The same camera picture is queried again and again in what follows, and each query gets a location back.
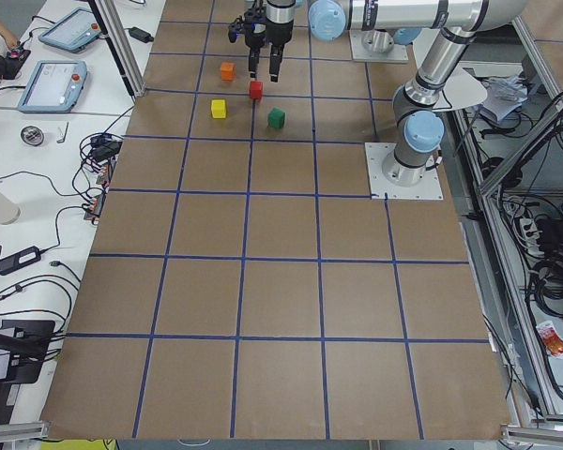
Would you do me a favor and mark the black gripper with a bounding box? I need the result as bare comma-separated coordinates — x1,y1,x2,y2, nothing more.
227,1,294,83

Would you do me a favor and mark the red wooden block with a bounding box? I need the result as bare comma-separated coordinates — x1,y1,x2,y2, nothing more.
249,80,264,100

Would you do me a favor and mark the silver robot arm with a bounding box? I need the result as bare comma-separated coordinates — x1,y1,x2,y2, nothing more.
308,0,526,187

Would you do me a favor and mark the orange wooden block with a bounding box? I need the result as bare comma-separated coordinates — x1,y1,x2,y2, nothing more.
220,61,236,82

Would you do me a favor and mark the green wooden block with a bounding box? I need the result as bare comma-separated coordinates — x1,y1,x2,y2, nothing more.
267,108,286,129

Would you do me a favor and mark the yellow wooden block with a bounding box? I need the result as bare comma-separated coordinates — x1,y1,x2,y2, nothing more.
210,98,227,119

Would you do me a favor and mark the black power adapter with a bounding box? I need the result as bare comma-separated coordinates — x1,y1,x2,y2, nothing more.
128,27,154,43

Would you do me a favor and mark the far teach pendant tablet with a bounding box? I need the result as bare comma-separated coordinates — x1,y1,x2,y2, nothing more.
38,7,101,53

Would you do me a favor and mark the teach pendant tablet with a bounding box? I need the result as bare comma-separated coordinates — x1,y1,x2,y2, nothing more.
17,60,88,113
38,7,101,53

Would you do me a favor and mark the metal allen key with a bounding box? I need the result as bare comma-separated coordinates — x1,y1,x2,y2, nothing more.
56,122,69,144

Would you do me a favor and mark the near teach pendant tablet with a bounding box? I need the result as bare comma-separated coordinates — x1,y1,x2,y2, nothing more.
17,60,88,113

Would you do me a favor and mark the black power brick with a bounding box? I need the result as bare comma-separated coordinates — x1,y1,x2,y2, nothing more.
0,246,42,276

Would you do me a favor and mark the red snack packet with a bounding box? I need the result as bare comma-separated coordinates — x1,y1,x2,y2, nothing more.
536,321,563,358

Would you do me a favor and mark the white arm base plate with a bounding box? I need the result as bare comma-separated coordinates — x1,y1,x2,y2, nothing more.
364,142,443,201
349,30,409,64

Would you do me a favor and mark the aluminium frame post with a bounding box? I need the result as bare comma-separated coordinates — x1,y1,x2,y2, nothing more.
87,0,145,98

